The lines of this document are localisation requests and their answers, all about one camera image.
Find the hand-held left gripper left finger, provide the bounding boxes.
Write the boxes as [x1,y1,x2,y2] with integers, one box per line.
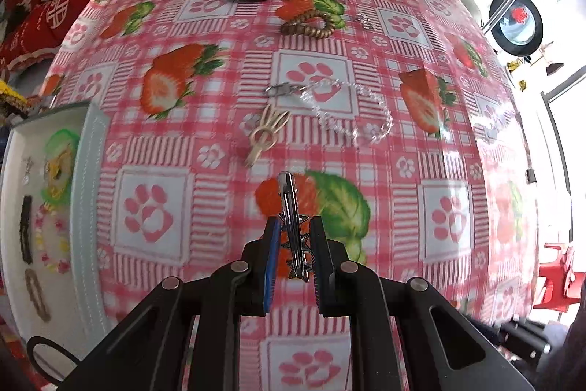
[59,214,282,391]

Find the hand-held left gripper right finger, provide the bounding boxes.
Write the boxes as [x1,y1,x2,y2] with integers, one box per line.
[309,216,536,391]

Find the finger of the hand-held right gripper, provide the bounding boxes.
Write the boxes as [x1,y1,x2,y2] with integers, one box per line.
[497,318,552,362]

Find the silver star hair clip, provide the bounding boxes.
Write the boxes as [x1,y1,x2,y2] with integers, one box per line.
[278,172,316,282]

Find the pastel beaded bracelet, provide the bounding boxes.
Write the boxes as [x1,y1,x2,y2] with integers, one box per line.
[34,203,71,275]

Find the brown oval hair clip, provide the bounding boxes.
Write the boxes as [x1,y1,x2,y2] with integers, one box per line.
[24,268,52,324]

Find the black long hair clip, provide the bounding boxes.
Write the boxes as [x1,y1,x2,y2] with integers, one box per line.
[18,195,34,266]

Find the white rectangular tray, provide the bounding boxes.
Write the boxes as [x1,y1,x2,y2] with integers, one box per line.
[0,100,113,373]

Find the red plastic stool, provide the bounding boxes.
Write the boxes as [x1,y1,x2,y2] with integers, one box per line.
[538,242,586,311]

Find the strawberry print pink tablecloth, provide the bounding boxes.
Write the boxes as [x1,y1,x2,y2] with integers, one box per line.
[39,0,541,391]

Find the beige bunny hair clip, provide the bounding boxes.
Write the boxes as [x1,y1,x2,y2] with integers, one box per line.
[245,104,290,168]

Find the yellow slipper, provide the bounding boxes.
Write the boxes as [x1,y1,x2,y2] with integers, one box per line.
[506,58,528,92]

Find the yellow packet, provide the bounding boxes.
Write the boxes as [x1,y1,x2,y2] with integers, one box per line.
[0,78,29,117]

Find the clear chain bracelet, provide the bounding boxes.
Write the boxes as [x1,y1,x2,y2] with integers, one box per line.
[263,80,394,144]

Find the brown spiral hair tie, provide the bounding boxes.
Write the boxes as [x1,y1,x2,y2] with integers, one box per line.
[280,8,334,39]

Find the black cord loop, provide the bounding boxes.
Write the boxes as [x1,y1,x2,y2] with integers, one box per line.
[26,336,81,380]

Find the thin silver necklace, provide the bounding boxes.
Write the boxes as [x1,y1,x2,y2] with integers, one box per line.
[320,0,376,31]

